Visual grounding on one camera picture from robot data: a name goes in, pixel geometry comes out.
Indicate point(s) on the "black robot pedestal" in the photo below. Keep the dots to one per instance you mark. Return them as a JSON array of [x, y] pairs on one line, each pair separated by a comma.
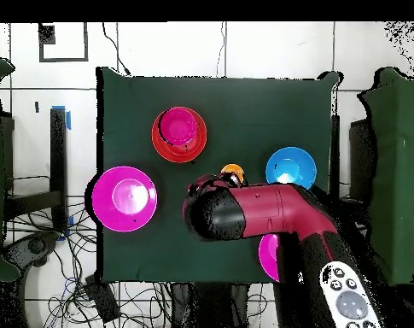
[[210, 307]]

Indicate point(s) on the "orange plastic cup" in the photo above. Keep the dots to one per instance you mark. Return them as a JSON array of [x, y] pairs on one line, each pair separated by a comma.
[[232, 168]]

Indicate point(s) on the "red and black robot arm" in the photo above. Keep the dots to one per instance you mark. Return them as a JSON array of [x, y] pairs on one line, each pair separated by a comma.
[[268, 208]]

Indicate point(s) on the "blue plastic bowl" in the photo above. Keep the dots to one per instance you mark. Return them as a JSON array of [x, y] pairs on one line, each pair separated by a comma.
[[291, 164]]

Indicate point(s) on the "dark green tablecloth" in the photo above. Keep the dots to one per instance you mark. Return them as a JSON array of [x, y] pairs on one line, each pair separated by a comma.
[[210, 99]]

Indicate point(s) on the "large pink plastic bowl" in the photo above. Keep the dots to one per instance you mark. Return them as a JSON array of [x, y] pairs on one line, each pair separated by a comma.
[[269, 259], [124, 198]]

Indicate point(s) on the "black square floor frame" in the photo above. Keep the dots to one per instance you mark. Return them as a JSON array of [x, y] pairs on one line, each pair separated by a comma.
[[46, 34]]

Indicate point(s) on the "small red plastic bowl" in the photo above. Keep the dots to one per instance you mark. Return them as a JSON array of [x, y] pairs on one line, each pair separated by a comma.
[[177, 126]]

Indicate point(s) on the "large orange plastic bowl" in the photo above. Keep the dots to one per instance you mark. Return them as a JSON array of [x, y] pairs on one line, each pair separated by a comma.
[[157, 143]]

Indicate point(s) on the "black power strip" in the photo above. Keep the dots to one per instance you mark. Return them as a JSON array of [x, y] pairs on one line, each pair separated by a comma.
[[102, 300]]

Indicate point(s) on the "grey office chair base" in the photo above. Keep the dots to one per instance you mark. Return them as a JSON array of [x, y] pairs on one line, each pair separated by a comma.
[[36, 246]]

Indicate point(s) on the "black metal stand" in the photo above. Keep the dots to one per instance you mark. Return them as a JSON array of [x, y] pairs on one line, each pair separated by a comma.
[[335, 150], [58, 153]]

